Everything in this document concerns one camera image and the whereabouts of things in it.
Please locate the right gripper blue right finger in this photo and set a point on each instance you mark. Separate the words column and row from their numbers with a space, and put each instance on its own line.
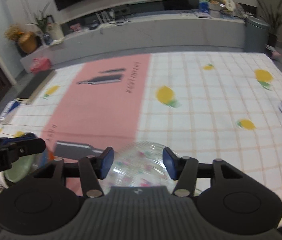
column 183, row 170

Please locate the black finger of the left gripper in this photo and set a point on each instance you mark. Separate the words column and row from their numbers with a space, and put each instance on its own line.
column 24, row 145

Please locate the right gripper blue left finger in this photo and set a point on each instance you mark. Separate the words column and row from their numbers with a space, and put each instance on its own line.
column 92, row 169

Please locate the green ceramic bowl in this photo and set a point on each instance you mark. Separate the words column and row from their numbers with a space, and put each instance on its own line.
column 22, row 167

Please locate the small clear glass flowered plate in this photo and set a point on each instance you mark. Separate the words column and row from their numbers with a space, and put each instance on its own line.
column 138, row 165

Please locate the steel bowl orange exterior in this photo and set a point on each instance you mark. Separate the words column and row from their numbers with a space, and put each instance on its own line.
column 44, row 157

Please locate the white blue small box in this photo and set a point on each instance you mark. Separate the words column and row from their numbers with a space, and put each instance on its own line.
column 8, row 112

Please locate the black notebook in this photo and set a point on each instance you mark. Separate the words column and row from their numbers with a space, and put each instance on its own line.
column 33, row 88

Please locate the pink restaurant placemat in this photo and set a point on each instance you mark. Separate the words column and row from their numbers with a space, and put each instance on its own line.
column 102, row 105

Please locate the pink plastic basket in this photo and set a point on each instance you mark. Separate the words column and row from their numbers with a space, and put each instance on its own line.
column 40, row 64

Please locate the checked lemon tablecloth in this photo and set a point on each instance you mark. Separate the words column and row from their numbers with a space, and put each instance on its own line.
column 205, row 105

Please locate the golden vase dried flowers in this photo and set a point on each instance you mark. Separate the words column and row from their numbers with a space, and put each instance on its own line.
column 25, row 40

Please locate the green potted plant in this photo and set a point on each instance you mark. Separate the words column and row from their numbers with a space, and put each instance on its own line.
column 41, row 21

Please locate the grey marble tv bench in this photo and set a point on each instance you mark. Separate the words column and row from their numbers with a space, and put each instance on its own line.
column 165, row 30

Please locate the white wifi router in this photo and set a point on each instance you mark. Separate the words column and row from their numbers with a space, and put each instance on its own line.
column 106, row 16

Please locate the grey blue trash bin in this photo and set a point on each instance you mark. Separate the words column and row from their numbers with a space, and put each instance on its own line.
column 256, row 35

